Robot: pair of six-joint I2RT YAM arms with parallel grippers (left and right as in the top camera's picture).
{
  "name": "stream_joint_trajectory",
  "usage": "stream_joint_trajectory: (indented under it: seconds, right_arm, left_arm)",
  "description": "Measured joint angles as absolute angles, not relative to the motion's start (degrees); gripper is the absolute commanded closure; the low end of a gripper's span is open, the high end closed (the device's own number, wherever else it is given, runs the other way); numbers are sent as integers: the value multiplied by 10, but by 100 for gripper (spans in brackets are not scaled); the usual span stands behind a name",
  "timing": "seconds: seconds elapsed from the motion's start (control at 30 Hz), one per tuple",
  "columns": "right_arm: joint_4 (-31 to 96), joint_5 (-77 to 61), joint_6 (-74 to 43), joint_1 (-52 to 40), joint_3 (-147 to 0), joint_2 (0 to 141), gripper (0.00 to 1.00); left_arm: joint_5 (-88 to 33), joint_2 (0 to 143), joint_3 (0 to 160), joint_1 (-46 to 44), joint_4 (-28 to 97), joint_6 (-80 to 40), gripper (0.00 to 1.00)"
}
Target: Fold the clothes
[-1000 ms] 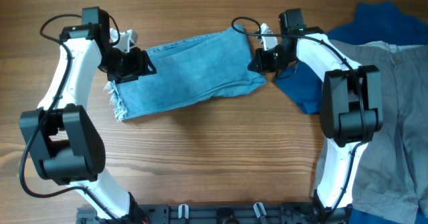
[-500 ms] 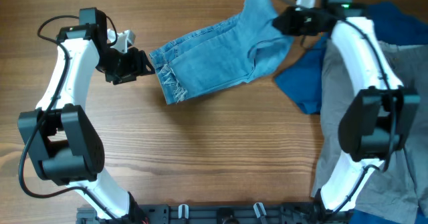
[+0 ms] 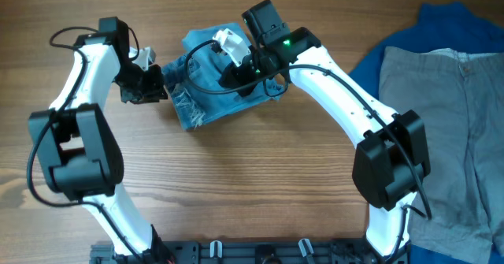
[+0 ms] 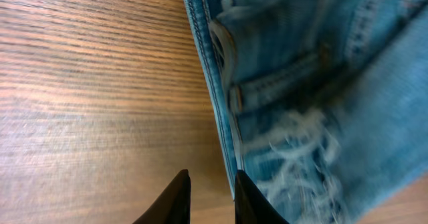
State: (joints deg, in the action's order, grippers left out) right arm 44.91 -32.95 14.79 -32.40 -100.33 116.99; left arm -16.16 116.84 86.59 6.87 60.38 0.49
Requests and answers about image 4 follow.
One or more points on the light blue denim jeans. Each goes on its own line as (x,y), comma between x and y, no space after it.
(323,103)

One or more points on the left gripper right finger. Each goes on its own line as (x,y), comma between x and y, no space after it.
(251,207)

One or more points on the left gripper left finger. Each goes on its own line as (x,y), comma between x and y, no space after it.
(173,205)

